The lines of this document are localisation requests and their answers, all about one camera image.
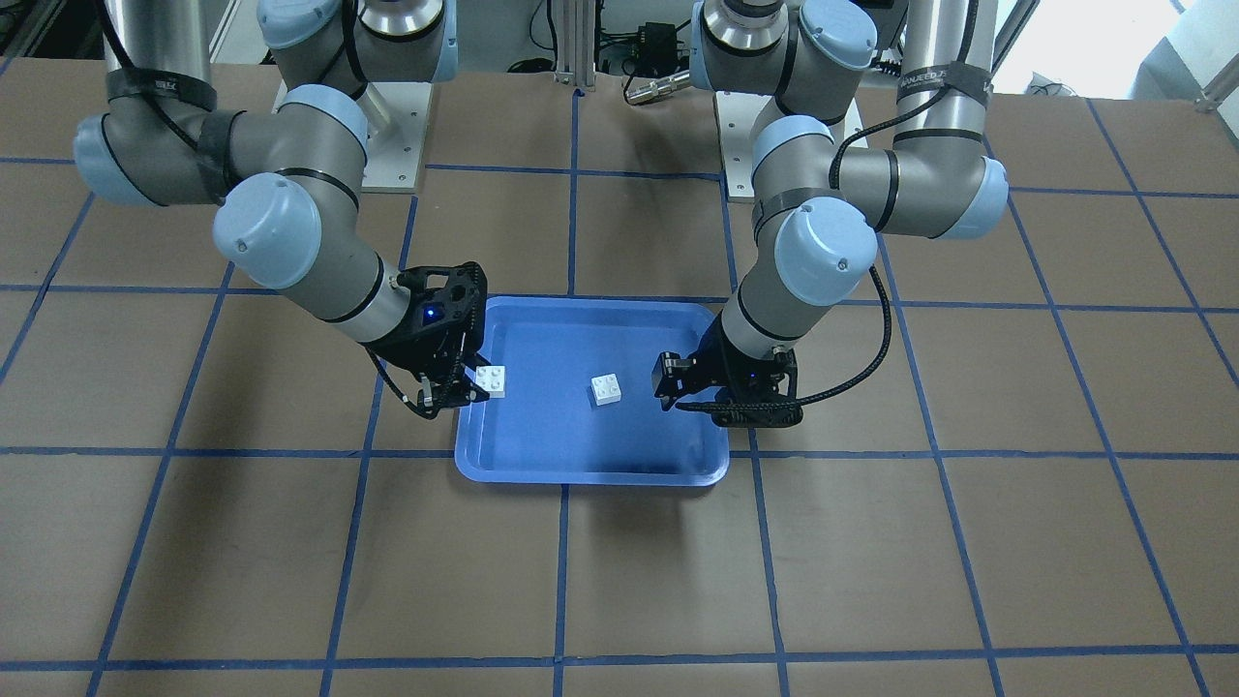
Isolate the black gripper body viewer left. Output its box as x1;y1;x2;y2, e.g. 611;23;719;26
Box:
366;261;488;385

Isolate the black gripper body viewer right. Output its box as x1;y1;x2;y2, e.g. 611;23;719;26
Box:
653;314;802;428

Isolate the white block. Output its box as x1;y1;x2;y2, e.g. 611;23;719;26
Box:
589;374;622;407
473;365;507;400

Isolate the robot arm on viewer right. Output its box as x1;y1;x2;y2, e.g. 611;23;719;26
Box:
653;1;1010;428

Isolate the robot arm on viewer left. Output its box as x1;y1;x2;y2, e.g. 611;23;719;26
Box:
74;1;489;418

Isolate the blue plastic tray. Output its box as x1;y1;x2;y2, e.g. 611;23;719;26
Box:
455;296;730;487

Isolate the silver connector plug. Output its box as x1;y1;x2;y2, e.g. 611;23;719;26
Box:
623;71;693;106

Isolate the black power adapter box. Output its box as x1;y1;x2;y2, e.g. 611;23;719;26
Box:
636;22;679;63

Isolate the white base plate viewer left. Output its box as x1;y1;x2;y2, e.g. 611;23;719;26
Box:
264;82;432;198

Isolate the white base plate viewer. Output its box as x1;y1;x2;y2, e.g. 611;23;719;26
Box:
712;92;864;203
264;82;432;198

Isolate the white base plate viewer right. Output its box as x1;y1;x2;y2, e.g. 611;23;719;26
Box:
712;92;864;203

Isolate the black corrugated cable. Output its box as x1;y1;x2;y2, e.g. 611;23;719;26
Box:
675;92;969;411

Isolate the aluminium frame post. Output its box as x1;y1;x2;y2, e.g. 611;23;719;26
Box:
546;1;600;92

